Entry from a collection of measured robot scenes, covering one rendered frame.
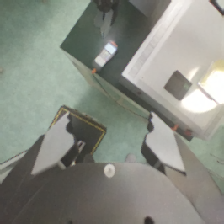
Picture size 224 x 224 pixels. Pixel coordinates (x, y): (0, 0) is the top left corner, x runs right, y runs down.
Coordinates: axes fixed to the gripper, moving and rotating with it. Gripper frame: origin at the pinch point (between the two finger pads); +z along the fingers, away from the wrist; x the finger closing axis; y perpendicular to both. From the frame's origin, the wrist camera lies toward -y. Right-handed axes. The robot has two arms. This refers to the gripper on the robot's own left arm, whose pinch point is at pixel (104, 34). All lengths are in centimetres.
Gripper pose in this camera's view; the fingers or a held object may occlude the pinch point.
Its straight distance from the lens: 46.7
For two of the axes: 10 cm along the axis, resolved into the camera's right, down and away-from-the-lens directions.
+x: 7.8, 6.1, 1.0
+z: -2.3, 1.3, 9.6
